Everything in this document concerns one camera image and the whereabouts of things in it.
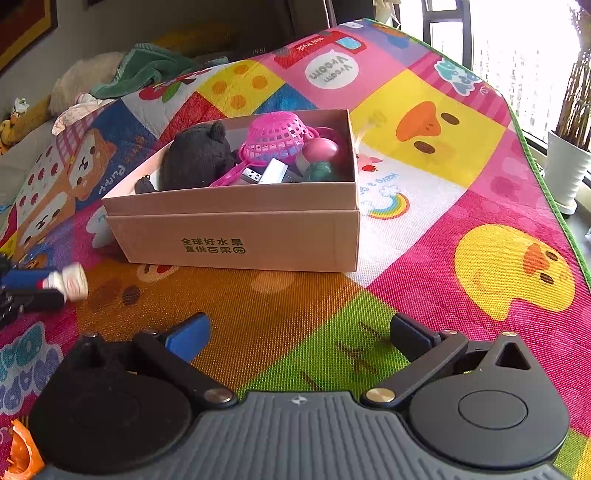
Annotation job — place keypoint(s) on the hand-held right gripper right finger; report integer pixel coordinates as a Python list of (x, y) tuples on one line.
[(411, 339)]

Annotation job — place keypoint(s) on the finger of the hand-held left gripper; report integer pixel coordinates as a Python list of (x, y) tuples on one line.
[(37, 301), (23, 278)]

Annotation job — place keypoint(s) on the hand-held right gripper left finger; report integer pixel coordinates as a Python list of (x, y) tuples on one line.
[(187, 337)]

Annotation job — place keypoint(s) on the small white tube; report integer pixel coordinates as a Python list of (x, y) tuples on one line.
[(69, 281)]

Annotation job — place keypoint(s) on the pink cardboard box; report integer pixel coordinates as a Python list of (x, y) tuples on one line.
[(231, 240)]

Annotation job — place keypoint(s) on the orange plastic bowl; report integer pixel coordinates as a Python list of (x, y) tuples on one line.
[(23, 450)]

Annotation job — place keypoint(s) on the black plush toy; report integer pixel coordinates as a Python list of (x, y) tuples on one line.
[(194, 157)]

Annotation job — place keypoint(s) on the white usb stick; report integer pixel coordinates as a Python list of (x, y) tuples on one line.
[(272, 171)]

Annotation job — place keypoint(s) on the pink and green egg toy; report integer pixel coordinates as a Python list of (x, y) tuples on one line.
[(321, 150)]

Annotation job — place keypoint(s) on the pink plastic basket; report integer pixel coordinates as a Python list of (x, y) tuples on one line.
[(277, 136)]

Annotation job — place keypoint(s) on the grey sofa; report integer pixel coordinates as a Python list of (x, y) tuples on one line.
[(18, 161)]

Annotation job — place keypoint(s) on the colourful cartoon play mat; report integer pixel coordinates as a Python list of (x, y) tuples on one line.
[(461, 207)]

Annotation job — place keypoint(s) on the small yellow stuffed toy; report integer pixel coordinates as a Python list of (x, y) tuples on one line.
[(5, 131)]

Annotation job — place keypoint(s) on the mustard yellow cushion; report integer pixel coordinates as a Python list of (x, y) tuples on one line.
[(37, 122)]

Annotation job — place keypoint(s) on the small white stuffed toy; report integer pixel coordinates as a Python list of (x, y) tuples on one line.
[(20, 106)]

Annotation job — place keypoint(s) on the pink baby clothes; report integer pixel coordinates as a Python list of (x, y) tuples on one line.
[(78, 110)]

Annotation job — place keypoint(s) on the beige pillow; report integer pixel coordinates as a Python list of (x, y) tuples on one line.
[(78, 78)]

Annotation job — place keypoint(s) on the white plant pot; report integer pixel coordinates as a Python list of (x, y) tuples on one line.
[(563, 175)]

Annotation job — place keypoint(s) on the green towel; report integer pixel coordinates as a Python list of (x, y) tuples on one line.
[(138, 69)]

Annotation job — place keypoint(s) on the dried bamboo plant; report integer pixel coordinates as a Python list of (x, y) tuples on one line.
[(575, 106)]

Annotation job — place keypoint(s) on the yellow pillow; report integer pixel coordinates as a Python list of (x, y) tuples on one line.
[(198, 34)]

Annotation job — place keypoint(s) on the framed wall picture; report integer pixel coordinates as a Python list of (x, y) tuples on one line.
[(23, 27)]

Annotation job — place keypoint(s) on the black window frame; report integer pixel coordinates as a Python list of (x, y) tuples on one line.
[(466, 37)]

